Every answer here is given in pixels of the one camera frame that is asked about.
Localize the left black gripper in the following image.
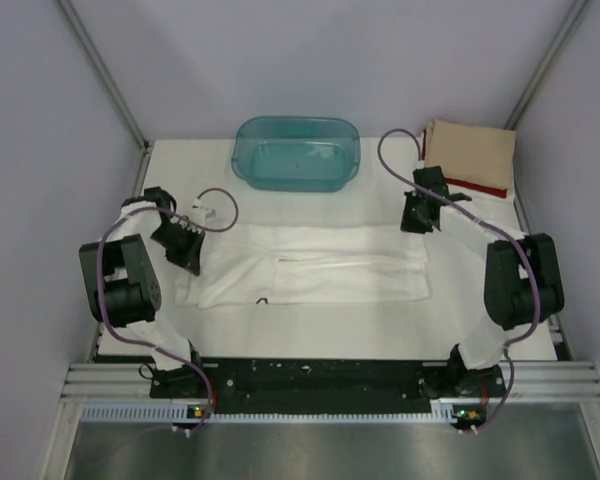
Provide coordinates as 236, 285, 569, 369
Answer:
149, 222, 204, 275

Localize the white t shirt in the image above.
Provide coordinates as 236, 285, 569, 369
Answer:
462, 191, 509, 203
175, 225, 429, 309

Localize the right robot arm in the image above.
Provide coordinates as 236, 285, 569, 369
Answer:
400, 167, 565, 398

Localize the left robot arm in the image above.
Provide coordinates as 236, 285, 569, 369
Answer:
79, 187, 208, 399

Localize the folded white t shirt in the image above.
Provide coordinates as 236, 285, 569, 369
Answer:
462, 191, 509, 203

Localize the folded beige t shirt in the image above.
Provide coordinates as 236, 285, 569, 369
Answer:
424, 119, 517, 190

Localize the teal plastic basin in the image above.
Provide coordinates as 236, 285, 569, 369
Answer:
231, 116, 361, 193

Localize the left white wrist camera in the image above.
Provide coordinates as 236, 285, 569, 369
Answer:
188, 198, 216, 227

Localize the right aluminium frame post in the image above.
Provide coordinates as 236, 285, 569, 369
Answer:
503, 0, 594, 131

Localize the aluminium frame post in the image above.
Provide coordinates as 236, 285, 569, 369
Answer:
503, 0, 594, 131
54, 0, 149, 151

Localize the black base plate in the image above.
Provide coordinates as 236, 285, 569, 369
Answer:
149, 355, 506, 415

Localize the grey slotted cable duct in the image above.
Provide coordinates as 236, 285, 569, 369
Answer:
79, 399, 486, 426

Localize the left aluminium frame post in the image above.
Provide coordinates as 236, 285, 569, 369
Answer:
54, 0, 149, 151

